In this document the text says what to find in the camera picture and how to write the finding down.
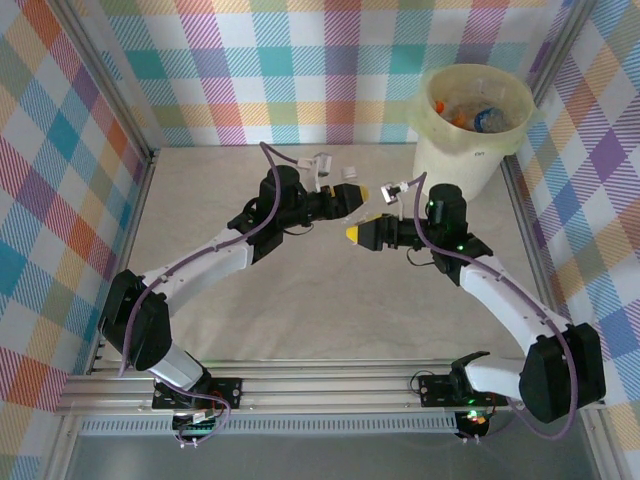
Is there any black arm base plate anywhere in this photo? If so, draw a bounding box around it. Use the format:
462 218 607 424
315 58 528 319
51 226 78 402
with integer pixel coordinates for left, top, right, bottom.
417 373 511 409
152 377 245 412

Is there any aluminium corner post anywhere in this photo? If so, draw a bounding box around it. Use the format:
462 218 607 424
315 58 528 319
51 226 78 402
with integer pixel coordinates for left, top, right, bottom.
49 0 161 166
529 0 601 101

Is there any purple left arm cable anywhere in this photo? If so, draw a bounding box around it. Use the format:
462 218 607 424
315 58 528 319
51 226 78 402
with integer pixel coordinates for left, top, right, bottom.
118 141 304 377

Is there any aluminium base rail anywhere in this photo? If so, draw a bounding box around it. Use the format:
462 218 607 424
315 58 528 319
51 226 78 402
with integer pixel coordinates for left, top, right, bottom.
53 357 609 417

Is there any orange cap orange label bottle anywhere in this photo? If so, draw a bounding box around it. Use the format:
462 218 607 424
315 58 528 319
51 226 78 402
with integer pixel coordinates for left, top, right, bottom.
433 99 469 127

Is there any aluminium side rail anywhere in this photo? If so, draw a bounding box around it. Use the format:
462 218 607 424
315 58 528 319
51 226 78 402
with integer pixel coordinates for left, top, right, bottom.
47 147 161 480
499 162 621 480

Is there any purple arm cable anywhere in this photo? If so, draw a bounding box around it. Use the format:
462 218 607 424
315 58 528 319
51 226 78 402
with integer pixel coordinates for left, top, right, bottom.
118 141 304 377
403 172 581 440

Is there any grey slotted cable duct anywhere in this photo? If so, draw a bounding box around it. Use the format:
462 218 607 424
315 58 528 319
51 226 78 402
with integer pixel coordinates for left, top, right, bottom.
79 417 460 437

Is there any white plastic bin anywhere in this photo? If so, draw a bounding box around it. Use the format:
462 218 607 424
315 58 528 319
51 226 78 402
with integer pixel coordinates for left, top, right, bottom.
410 64 537 201

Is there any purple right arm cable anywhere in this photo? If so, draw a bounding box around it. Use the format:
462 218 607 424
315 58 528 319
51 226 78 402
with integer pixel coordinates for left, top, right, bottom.
403 172 581 440

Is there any controller board with wires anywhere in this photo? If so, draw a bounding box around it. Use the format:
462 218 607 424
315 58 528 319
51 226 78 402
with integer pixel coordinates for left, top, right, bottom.
457 407 494 436
172 408 224 437

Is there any pale yellow bin liner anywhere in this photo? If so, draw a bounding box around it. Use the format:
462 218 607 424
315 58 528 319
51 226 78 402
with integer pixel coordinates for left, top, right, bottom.
410 64 544 156

